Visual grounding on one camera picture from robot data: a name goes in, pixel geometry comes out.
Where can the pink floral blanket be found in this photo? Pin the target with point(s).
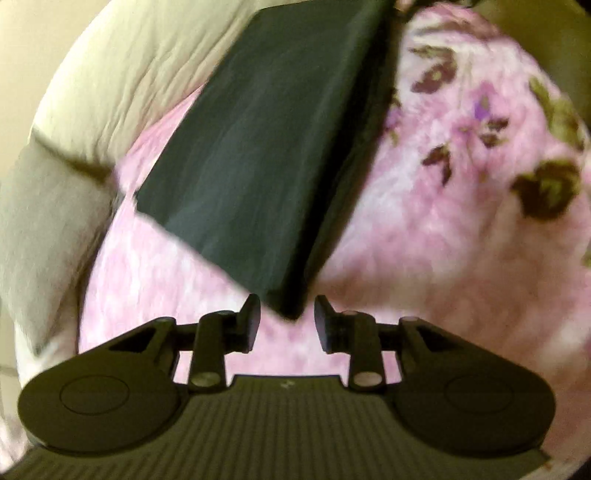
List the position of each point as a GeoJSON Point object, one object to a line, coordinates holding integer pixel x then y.
{"type": "Point", "coordinates": [438, 221]}

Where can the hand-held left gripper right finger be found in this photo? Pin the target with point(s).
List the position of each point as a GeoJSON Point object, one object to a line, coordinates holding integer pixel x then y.
{"type": "Point", "coordinates": [323, 327]}

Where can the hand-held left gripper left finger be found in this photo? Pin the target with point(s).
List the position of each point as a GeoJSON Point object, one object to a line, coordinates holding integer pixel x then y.
{"type": "Point", "coordinates": [251, 323]}

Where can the black pants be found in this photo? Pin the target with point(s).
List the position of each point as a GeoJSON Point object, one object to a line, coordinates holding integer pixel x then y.
{"type": "Point", "coordinates": [258, 152]}

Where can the light grey quilt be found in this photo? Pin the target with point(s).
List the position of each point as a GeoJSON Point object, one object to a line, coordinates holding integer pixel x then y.
{"type": "Point", "coordinates": [115, 83]}

